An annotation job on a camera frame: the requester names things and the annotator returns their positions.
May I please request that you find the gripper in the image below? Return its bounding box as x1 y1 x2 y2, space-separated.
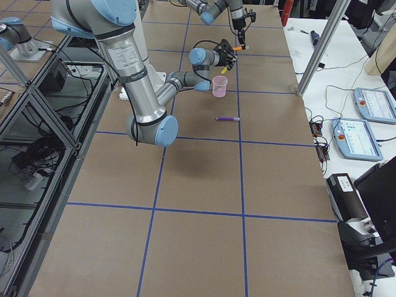
231 9 256 45
213 38 237 70

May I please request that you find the purple highlighter pen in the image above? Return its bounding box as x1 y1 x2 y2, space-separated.
215 117 240 122

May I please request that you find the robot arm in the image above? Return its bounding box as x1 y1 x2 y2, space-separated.
51 1 236 147
170 0 256 48

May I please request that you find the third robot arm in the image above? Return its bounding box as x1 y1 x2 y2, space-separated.
1 17 53 62

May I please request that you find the pink mesh pen holder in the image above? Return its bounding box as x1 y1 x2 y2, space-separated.
212 75 228 98

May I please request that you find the near teach pendant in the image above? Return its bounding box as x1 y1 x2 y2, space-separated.
332 118 383 161

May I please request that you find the teach pendant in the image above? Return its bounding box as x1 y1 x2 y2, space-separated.
354 88 395 124
332 118 383 161

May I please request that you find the far teach pendant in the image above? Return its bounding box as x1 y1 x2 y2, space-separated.
354 88 395 124

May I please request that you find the dark brown box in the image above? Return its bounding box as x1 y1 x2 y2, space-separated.
326 173 368 223

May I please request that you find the black monitor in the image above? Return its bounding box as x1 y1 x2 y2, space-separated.
354 158 395 259

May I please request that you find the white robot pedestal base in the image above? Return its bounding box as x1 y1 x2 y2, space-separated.
133 13 166 92

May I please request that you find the aluminium frame post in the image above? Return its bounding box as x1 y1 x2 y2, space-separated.
296 0 351 97

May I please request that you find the usb hub with cables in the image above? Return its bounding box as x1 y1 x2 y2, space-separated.
309 115 324 137

